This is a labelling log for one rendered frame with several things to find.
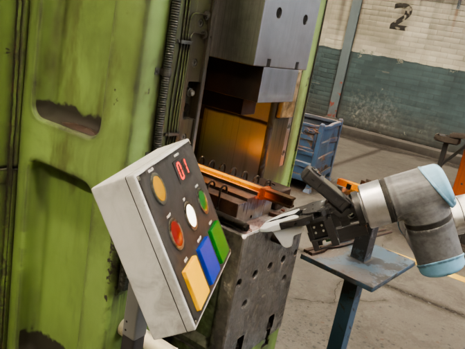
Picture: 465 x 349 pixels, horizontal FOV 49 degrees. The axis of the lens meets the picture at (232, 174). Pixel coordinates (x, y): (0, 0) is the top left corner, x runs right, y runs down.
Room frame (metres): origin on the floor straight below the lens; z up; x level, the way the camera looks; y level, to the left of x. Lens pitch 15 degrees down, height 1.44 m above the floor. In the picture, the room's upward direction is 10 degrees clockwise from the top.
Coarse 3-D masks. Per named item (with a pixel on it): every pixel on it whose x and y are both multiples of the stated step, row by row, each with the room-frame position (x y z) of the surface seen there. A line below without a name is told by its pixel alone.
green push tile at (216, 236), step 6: (216, 222) 1.04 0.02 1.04; (210, 228) 1.01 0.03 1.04; (216, 228) 1.02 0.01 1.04; (210, 234) 0.98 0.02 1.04; (216, 234) 1.01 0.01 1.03; (222, 234) 1.05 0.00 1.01; (216, 240) 0.99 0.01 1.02; (222, 240) 1.03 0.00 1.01; (216, 246) 0.98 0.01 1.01; (222, 246) 1.02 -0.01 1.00; (216, 252) 0.98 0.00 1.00; (222, 252) 1.00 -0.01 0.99; (222, 258) 0.99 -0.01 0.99
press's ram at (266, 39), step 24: (240, 0) 1.37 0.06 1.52; (264, 0) 1.33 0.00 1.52; (288, 0) 1.42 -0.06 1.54; (312, 0) 1.54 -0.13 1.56; (216, 24) 1.40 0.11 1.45; (240, 24) 1.36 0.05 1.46; (264, 24) 1.34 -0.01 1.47; (288, 24) 1.44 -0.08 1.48; (312, 24) 1.56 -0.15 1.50; (216, 48) 1.40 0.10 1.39; (240, 48) 1.36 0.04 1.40; (264, 48) 1.36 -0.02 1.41; (288, 48) 1.46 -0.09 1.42
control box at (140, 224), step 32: (160, 160) 0.89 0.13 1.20; (192, 160) 1.07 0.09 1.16; (96, 192) 0.77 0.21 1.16; (128, 192) 0.77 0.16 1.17; (192, 192) 0.99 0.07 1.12; (128, 224) 0.77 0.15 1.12; (160, 224) 0.78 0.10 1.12; (128, 256) 0.77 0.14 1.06; (160, 256) 0.76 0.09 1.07; (160, 288) 0.76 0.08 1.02; (160, 320) 0.76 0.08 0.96; (192, 320) 0.75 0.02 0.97
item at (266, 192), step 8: (200, 168) 1.59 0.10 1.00; (208, 168) 1.59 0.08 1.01; (224, 176) 1.54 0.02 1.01; (232, 176) 1.55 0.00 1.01; (240, 184) 1.50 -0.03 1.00; (248, 184) 1.49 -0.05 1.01; (264, 192) 1.46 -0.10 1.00; (272, 192) 1.44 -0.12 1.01; (280, 192) 1.46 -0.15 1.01; (272, 200) 1.44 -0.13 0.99; (280, 200) 1.44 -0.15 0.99; (288, 200) 1.42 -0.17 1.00
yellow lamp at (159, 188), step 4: (156, 176) 0.84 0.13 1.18; (156, 180) 0.83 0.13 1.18; (160, 180) 0.85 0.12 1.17; (156, 184) 0.83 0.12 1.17; (160, 184) 0.84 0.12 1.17; (156, 188) 0.82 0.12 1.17; (160, 188) 0.83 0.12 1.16; (164, 188) 0.85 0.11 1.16; (156, 192) 0.81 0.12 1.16; (160, 192) 0.83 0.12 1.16; (164, 192) 0.84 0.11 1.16; (160, 196) 0.82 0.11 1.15; (164, 196) 0.84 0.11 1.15
